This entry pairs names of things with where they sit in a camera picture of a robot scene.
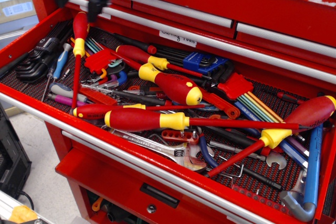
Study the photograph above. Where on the slim red yellow screwdriver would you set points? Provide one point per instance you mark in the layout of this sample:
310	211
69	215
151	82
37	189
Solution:
81	30

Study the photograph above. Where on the blue white precision screwdriver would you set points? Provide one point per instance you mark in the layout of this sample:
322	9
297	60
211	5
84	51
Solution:
56	67

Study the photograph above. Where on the red holder coloured hex keys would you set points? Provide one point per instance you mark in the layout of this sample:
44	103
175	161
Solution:
102	64

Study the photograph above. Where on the red screwdriver rear middle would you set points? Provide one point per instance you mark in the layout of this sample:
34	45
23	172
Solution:
137	54

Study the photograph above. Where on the black hex key set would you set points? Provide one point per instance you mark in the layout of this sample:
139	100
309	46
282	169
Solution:
41	58

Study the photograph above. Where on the white drawer label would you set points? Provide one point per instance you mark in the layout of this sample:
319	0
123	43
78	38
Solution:
177	39

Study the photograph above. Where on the thin red screwdriver front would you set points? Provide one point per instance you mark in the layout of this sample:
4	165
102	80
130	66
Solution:
98	111

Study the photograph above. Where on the long red yellow screwdriver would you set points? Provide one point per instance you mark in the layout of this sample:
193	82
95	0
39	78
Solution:
136	120

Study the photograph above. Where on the large stubby red screwdriver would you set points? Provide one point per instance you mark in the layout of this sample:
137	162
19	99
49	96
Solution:
178	88

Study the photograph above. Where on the red tool chest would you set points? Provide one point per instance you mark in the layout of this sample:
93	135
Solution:
271	24

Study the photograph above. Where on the blue holder hex key set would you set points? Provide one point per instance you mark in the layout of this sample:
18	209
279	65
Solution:
219	69

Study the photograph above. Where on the black box on floor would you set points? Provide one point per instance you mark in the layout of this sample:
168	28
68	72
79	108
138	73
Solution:
15	164

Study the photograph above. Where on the red bit holder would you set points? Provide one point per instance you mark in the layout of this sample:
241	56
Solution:
180	136

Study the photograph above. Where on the red holder rainbow hex keys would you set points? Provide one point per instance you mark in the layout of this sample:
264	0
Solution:
239	89

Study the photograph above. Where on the chrome adjustable wrench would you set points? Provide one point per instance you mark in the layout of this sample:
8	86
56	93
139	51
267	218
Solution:
183	154

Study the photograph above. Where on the red flat tool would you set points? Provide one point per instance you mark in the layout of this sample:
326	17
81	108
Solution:
230	110

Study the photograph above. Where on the yellow sponge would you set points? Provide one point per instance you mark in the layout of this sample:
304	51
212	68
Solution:
21	214

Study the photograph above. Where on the small red precision screwdriver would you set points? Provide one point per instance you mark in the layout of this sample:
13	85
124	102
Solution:
286	97

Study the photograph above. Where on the open red drawer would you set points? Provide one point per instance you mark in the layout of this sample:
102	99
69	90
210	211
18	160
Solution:
142	173

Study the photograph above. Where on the open end steel spanner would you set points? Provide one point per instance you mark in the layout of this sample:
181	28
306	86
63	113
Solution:
269	156

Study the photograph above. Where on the red screwdriver right side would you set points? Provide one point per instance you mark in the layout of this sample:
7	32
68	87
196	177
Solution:
311	113

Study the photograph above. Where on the red bit strip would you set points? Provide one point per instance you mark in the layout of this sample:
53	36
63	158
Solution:
262	200

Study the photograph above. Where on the large blue hex key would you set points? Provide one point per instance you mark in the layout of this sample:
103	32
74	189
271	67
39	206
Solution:
313	170

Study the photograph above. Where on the large grey hex key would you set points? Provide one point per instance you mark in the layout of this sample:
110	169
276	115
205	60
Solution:
302	207

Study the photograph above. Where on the black red handled screwdriver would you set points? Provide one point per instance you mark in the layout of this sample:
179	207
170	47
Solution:
133	42

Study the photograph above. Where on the grey blue handled screwdriver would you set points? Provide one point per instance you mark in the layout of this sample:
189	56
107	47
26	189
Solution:
63	90

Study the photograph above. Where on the purple handled tool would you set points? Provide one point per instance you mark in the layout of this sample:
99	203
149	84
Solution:
64	100

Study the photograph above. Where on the blue handled pliers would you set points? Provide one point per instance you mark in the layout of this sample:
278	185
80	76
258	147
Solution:
203	146

